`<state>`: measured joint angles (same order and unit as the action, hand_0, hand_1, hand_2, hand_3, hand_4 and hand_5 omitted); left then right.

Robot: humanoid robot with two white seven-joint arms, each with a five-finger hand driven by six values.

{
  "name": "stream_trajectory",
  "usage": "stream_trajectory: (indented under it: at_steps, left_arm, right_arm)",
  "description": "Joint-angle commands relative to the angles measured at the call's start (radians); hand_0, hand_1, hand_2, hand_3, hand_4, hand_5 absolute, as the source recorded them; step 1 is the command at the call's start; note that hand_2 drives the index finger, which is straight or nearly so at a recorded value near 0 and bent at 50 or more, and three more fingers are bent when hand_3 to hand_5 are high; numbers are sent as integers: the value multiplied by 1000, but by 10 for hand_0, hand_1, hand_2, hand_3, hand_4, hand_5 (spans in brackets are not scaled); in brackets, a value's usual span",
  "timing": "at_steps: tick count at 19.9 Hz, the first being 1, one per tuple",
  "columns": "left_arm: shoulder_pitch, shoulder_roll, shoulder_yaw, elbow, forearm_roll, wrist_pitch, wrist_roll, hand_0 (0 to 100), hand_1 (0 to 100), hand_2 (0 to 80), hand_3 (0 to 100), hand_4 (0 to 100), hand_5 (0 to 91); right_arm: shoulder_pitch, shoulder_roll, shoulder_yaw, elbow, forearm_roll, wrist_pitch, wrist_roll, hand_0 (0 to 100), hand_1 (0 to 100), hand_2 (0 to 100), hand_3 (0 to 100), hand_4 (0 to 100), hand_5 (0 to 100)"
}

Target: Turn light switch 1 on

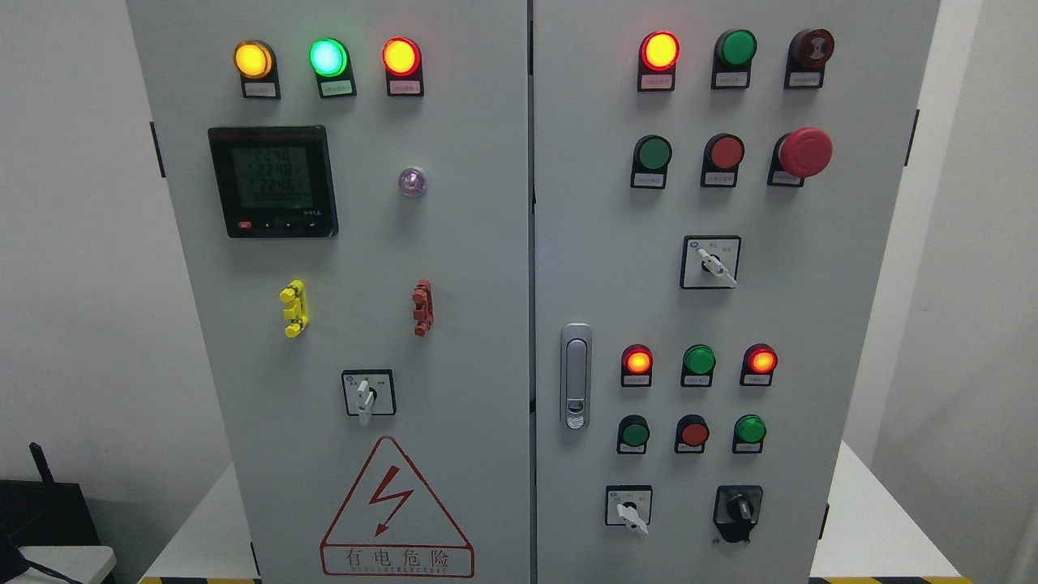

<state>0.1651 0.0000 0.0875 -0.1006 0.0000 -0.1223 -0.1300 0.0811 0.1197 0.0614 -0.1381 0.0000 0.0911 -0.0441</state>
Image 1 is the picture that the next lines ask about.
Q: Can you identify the green indicator lower middle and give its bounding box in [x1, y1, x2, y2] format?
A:
[680, 344, 717, 388]

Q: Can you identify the green push button second row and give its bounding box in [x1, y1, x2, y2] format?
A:
[629, 135, 672, 190]

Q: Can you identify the black rotary selector switch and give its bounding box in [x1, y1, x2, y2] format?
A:
[713, 485, 763, 543]

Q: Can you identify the red indicator light right door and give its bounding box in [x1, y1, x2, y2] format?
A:
[637, 31, 680, 92]

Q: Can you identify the red lit indicator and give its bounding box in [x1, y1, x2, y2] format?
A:
[739, 343, 779, 387]
[620, 344, 653, 388]

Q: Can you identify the green push button lower left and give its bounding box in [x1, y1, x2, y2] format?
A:
[616, 414, 651, 454]

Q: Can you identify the green indicator light top left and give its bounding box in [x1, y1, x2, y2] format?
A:
[308, 37, 357, 99]

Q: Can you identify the grey electrical cabinet left door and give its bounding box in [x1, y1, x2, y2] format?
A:
[127, 1, 530, 583]

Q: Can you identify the green push button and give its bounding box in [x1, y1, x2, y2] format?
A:
[710, 29, 757, 90]
[616, 414, 651, 454]

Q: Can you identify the red indicator light top left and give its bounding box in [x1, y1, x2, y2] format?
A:
[382, 36, 425, 98]

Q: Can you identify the green push button top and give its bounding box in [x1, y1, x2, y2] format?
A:
[710, 29, 757, 90]

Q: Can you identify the black digital power meter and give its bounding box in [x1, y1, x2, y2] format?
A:
[208, 126, 338, 238]

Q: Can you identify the red push button lower middle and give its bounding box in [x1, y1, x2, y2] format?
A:
[674, 414, 710, 454]

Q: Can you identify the green indicator bottom right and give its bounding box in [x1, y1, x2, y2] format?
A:
[731, 414, 767, 454]

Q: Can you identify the grey electrical cabinet door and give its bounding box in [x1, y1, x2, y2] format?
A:
[127, 1, 530, 583]
[532, 1, 939, 583]

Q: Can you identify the white box lower left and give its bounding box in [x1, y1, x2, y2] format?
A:
[19, 546, 116, 583]

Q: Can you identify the red triangle warning sticker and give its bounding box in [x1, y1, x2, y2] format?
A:
[320, 436, 475, 579]

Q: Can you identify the red push button second row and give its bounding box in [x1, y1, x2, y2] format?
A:
[700, 133, 745, 188]

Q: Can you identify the grey electrical cabinet right door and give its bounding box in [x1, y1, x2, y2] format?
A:
[532, 1, 939, 583]

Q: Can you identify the white rotary switch bottom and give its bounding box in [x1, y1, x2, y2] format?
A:
[604, 484, 654, 535]

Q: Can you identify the white rotary light switch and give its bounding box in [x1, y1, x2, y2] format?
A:
[342, 369, 397, 427]

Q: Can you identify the yellow indicator light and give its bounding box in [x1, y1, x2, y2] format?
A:
[234, 40, 281, 99]

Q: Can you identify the clear small lamp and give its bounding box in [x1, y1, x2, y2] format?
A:
[397, 166, 427, 197]

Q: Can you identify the black device with antenna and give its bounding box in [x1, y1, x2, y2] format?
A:
[1, 441, 101, 547]

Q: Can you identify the white rotary switch upper right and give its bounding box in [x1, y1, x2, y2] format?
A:
[680, 235, 742, 290]

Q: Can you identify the silver door handle lock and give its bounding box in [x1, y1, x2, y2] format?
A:
[559, 323, 592, 430]

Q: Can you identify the red lit indicator lower right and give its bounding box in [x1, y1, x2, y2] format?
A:
[739, 343, 779, 387]

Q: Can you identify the dark red buzzer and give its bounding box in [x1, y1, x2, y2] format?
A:
[783, 28, 835, 89]

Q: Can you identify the red emergency stop button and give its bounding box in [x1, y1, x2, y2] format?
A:
[767, 127, 834, 187]

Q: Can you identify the red lit indicator lower left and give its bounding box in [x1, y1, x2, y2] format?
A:
[620, 344, 653, 388]

